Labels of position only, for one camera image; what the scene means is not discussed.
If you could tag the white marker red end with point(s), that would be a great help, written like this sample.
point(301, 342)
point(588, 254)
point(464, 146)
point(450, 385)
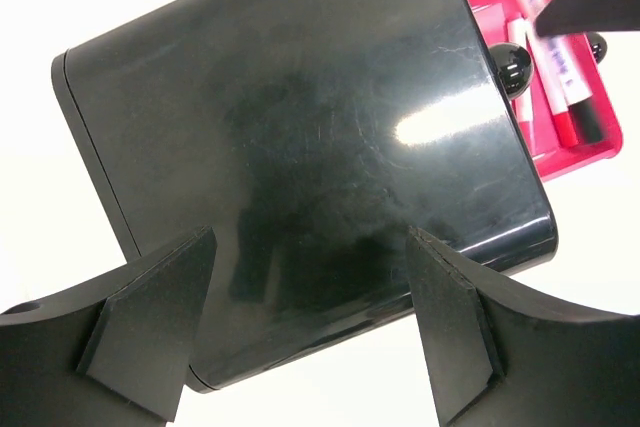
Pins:
point(523, 102)

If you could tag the pink drawer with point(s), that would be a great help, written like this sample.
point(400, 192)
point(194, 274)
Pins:
point(514, 66)
point(553, 160)

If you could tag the black drawer cabinet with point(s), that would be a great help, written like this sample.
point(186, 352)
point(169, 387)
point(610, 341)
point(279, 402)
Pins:
point(311, 135)

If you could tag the pink bottom drawer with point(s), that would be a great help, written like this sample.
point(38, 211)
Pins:
point(553, 160)

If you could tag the pink middle drawer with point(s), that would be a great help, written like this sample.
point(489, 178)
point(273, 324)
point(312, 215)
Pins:
point(514, 66)

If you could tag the white marker red cap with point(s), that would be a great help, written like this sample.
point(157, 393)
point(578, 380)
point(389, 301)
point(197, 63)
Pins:
point(550, 110)

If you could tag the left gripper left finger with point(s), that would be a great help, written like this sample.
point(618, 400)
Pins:
point(113, 350)

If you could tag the white marker black cap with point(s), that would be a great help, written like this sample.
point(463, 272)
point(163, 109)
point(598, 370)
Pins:
point(577, 93)

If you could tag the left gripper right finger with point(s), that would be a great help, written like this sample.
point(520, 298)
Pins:
point(500, 353)

